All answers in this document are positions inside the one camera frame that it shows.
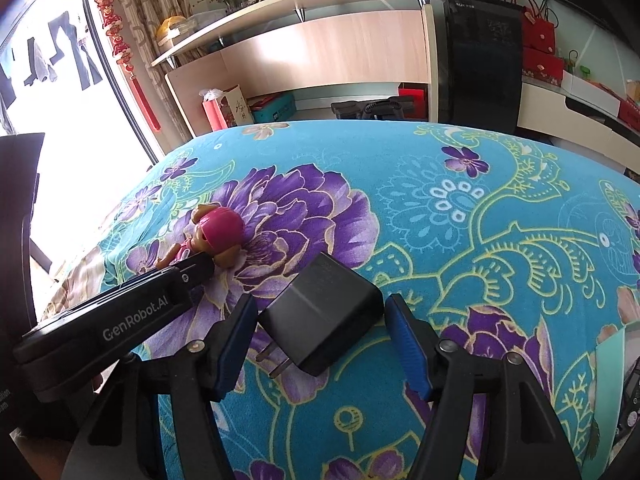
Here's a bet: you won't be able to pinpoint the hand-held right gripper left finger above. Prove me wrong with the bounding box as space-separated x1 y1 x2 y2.
60 293 259 480

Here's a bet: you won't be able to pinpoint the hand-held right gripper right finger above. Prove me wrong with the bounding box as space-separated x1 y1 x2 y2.
384 293 583 480

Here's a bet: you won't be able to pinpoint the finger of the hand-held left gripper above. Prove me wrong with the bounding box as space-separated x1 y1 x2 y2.
172 252 217 291

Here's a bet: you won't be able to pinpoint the toy dog with pink helmet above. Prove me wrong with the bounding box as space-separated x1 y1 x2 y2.
154 204 247 271

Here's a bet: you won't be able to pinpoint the black charger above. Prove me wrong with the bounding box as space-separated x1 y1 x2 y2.
256 251 385 380

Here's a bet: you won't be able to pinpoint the green cardboard tray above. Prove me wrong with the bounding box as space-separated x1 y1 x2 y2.
594 322 640 466

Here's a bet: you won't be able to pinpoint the floral blanket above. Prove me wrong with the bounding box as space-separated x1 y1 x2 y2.
37 120 640 480

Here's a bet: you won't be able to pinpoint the dark brown chair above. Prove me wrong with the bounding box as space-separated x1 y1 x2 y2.
0 132 53 326

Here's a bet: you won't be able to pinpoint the red gift bag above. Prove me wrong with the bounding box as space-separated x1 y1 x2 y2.
200 89 229 132

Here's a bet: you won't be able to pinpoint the beige gift bag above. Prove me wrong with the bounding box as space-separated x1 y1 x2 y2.
220 85 256 128

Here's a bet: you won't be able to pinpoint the teal box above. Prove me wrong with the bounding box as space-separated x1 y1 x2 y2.
249 94 297 123

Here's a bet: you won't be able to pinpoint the black floor appliance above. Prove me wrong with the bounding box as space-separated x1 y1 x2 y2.
330 99 416 122

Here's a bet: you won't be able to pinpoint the red knot ornament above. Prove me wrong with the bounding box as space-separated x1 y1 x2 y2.
94 0 162 133

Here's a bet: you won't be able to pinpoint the wooden shelf unit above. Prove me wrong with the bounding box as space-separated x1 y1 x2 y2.
150 0 451 140

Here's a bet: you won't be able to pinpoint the small red box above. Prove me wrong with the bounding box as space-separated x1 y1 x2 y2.
397 82 429 111

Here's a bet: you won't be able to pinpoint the hanging dark clothes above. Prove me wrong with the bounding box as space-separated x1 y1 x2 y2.
0 10 105 111

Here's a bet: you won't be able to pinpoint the patterned curtain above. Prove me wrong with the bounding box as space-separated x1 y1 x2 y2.
107 0 197 111

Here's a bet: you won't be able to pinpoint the white television cabinet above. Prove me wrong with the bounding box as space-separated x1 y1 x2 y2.
516 80 640 181

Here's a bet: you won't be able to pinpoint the black water dispenser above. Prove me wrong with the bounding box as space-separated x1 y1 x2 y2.
439 0 524 135

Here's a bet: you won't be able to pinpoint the white flat box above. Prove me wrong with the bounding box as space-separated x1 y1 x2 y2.
561 70 625 116

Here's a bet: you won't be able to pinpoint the red gift box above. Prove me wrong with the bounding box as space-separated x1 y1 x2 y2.
521 47 567 82

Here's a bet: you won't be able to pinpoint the red flat box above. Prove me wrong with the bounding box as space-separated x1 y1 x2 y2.
617 100 640 133

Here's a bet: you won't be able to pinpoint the green small basket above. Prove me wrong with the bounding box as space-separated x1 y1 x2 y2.
567 50 593 81

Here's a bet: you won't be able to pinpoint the red handbag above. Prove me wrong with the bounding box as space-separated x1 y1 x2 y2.
510 0 557 54

